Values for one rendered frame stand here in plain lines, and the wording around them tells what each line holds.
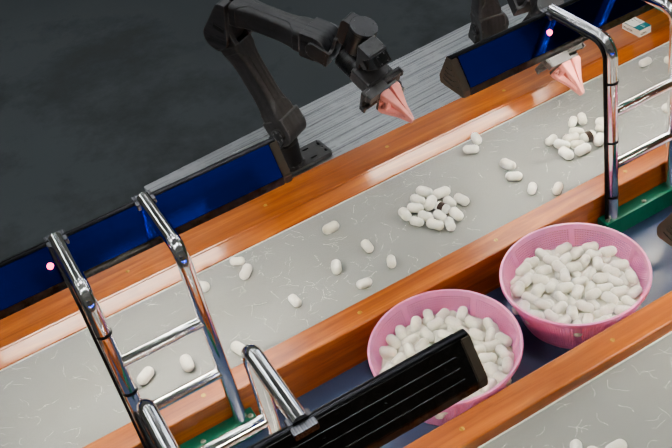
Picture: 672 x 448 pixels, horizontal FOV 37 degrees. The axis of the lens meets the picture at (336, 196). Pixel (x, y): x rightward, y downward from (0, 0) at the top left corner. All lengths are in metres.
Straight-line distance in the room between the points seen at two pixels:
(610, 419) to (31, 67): 3.49
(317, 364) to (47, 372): 0.51
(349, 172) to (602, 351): 0.71
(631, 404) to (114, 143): 2.65
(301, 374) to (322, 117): 0.89
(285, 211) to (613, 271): 0.67
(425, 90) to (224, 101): 1.56
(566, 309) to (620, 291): 0.10
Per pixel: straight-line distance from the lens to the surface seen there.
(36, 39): 4.90
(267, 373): 1.29
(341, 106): 2.55
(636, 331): 1.77
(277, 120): 2.26
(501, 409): 1.66
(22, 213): 3.76
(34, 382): 1.98
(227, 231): 2.09
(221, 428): 1.79
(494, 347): 1.78
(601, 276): 1.89
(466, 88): 1.82
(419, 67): 2.65
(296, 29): 2.07
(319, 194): 2.12
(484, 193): 2.09
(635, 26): 2.51
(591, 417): 1.68
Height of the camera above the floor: 2.05
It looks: 38 degrees down
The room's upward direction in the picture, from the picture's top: 13 degrees counter-clockwise
